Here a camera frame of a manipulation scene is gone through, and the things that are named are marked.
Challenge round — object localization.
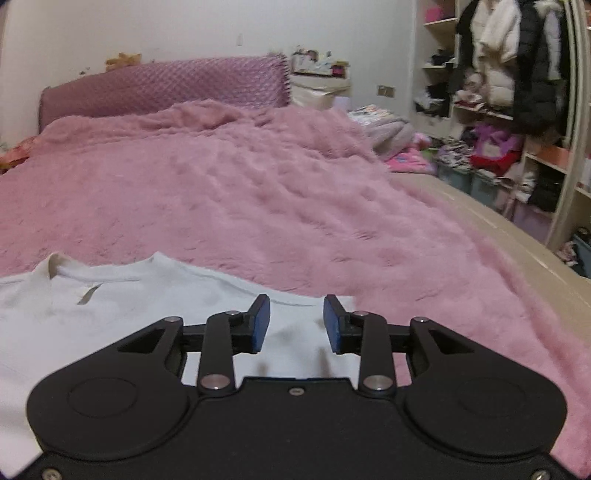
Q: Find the red floral cushion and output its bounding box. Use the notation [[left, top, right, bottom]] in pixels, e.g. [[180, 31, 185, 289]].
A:
[[0, 136, 37, 175]]

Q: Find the white puffer jacket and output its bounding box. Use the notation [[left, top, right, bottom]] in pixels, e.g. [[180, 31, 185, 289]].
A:
[[471, 0, 521, 108]]

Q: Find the pink fluffy blanket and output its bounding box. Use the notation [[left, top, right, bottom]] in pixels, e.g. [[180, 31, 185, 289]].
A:
[[1, 100, 590, 476]]

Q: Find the white nightstand with clutter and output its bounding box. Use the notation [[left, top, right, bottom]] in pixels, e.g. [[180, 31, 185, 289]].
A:
[[290, 46, 352, 111]]

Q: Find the purple quilted headboard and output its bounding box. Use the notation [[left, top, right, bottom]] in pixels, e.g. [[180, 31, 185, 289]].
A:
[[38, 54, 290, 131]]

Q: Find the yellow plush on headboard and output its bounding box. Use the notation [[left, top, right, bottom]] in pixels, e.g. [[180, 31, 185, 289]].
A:
[[105, 52, 142, 72]]

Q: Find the teal storage bin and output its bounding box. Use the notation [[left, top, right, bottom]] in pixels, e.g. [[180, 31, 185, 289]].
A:
[[436, 162, 499, 209]]

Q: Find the white printed sweatshirt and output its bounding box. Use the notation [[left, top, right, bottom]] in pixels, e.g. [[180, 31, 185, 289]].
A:
[[1, 253, 359, 477]]

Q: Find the grey folded blanket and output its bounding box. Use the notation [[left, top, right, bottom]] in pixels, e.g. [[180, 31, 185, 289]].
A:
[[348, 105, 416, 161]]

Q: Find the beige mattress edge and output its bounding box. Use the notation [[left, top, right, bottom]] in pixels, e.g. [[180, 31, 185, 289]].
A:
[[393, 173, 590, 342]]

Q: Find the black hanging coat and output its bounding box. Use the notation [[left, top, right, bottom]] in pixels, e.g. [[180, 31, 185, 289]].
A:
[[514, 1, 570, 137]]

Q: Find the open wardrobe shelf unit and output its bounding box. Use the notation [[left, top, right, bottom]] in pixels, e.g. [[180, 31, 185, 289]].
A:
[[412, 1, 590, 276]]

